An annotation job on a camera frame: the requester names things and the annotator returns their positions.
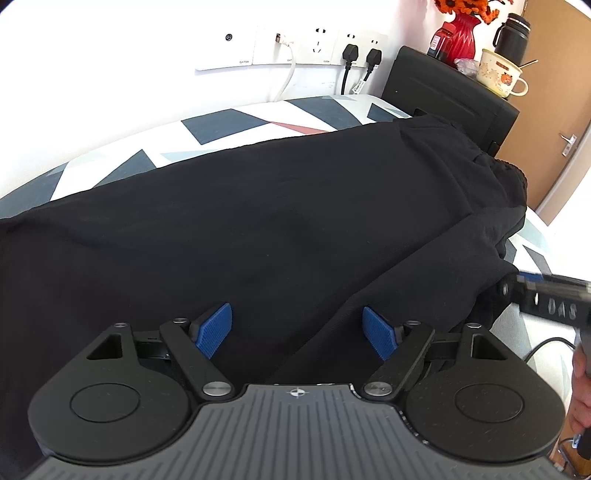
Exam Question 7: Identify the person's right hand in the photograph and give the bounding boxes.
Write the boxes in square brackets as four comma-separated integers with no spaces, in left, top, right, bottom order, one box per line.
[570,344,591,432]

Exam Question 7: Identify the printed ceramic mug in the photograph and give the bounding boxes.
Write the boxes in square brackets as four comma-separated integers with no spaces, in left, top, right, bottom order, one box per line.
[475,48,528,97]

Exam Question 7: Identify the wooden door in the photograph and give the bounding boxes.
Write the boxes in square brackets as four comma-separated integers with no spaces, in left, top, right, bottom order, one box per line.
[499,0,591,227]

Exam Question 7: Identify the black thermos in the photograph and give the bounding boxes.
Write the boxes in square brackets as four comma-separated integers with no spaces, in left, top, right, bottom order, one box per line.
[493,13,533,68]

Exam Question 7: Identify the black power plug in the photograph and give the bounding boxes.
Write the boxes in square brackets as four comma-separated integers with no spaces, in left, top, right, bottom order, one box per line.
[342,44,360,95]
[355,48,384,93]

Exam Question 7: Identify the white cable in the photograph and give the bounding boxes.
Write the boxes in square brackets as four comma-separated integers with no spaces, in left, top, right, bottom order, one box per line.
[272,34,297,101]

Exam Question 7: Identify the red vase with orange flowers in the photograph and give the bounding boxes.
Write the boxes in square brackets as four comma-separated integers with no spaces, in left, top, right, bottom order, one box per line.
[434,0,514,63]

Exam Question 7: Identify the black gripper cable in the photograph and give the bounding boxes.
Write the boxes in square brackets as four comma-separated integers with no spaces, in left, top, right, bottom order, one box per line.
[524,337,578,365]

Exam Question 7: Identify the white wall socket panel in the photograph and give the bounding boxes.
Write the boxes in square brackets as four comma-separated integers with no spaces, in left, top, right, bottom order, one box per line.
[194,25,391,71]

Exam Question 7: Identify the black nightstand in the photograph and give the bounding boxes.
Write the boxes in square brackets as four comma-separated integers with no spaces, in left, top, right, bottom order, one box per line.
[381,45,520,153]

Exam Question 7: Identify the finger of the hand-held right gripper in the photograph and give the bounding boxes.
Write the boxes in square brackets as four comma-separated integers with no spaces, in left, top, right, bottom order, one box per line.
[497,272,525,303]

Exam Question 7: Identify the black pants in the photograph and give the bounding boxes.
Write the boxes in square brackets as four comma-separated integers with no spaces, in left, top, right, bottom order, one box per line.
[0,114,529,472]

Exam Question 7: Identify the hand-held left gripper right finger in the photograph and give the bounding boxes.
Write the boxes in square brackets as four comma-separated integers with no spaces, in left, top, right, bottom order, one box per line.
[361,306,518,400]

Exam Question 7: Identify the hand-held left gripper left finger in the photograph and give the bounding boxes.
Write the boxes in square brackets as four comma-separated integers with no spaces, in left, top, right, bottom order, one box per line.
[85,302,237,400]

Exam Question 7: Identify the red plastic bottle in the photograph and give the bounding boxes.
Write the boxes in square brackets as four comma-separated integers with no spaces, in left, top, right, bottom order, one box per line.
[427,23,455,63]

